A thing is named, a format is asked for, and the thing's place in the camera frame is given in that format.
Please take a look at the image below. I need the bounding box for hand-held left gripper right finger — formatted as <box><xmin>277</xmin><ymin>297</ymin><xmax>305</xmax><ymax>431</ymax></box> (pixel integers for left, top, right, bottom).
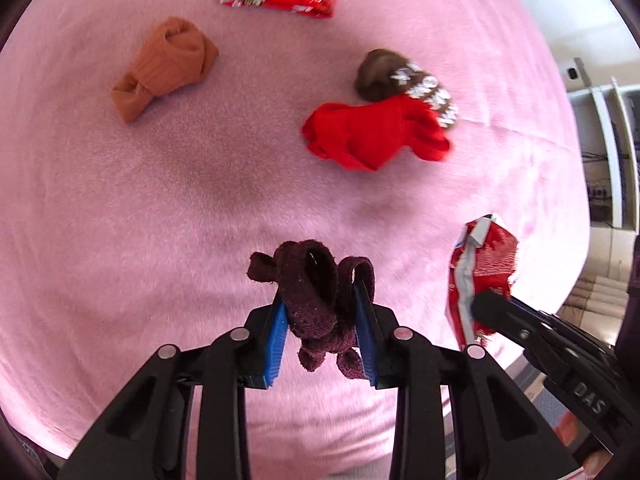
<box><xmin>351</xmin><ymin>280</ymin><xmax>583</xmax><ymax>480</ymax></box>

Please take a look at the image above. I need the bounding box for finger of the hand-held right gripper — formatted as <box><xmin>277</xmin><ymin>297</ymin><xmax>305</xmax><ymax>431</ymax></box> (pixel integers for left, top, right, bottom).
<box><xmin>471</xmin><ymin>291</ymin><xmax>556</xmax><ymax>357</ymax></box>

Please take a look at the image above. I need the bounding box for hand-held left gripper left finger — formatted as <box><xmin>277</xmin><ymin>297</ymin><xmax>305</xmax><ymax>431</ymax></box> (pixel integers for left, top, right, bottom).
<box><xmin>57</xmin><ymin>290</ymin><xmax>290</xmax><ymax>480</ymax></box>

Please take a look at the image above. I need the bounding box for red and white snack bag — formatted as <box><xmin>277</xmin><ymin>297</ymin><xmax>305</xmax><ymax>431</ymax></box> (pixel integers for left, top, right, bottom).
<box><xmin>445</xmin><ymin>214</ymin><xmax>520</xmax><ymax>348</ymax></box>

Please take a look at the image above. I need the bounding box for dark maroon sock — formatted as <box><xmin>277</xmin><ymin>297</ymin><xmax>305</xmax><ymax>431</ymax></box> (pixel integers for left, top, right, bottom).
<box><xmin>246</xmin><ymin>241</ymin><xmax>377</xmax><ymax>380</ymax></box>

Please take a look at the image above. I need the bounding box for person's right hand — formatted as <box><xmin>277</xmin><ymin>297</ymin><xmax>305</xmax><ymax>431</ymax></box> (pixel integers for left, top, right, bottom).
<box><xmin>582</xmin><ymin>452</ymin><xmax>617</xmax><ymax>480</ymax></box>

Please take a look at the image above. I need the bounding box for beige cushioned seat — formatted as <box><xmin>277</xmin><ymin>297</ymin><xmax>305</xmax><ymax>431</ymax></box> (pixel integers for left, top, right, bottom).
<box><xmin>560</xmin><ymin>230</ymin><xmax>640</xmax><ymax>331</ymax></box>

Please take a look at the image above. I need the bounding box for pink bed sheet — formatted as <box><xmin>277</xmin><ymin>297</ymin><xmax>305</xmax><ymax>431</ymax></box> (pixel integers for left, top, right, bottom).
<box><xmin>0</xmin><ymin>0</ymin><xmax>593</xmax><ymax>476</ymax></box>

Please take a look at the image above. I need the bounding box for white open shelf rack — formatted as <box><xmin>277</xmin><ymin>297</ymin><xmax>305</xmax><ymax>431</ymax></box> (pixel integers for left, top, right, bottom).
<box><xmin>567</xmin><ymin>77</ymin><xmax>640</xmax><ymax>233</ymax></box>

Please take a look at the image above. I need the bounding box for red sock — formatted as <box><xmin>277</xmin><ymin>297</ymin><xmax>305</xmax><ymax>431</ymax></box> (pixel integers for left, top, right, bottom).
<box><xmin>301</xmin><ymin>96</ymin><xmax>453</xmax><ymax>172</ymax></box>

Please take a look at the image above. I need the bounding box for brown sock with white print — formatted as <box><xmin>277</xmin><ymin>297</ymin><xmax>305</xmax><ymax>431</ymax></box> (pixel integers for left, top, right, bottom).
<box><xmin>354</xmin><ymin>49</ymin><xmax>460</xmax><ymax>132</ymax></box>

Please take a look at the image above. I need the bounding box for orange-brown sock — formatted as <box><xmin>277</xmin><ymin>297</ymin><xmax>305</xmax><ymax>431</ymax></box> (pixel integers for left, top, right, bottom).
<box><xmin>111</xmin><ymin>17</ymin><xmax>220</xmax><ymax>123</ymax></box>

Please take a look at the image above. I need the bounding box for black power strip with cables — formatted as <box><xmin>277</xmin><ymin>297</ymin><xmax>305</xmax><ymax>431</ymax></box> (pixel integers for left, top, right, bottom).
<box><xmin>582</xmin><ymin>150</ymin><xmax>613</xmax><ymax>221</ymax></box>

